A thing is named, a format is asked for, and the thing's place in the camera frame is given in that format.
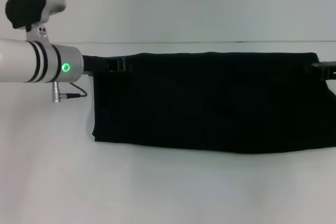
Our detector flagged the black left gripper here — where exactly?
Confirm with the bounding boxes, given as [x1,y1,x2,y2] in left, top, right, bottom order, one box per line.
[81,55,127,76]

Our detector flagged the black shirt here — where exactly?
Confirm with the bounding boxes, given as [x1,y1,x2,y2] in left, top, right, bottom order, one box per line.
[92,51,336,156]

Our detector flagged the left arm cable with connectors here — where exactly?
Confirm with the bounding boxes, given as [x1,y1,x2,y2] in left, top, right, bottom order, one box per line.
[52,81,88,103]

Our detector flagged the silver left camera bracket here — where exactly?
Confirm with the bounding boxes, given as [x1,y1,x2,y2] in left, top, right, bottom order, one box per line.
[25,24,51,43]

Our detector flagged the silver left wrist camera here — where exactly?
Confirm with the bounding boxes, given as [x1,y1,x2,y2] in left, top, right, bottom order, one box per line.
[5,0,67,30]

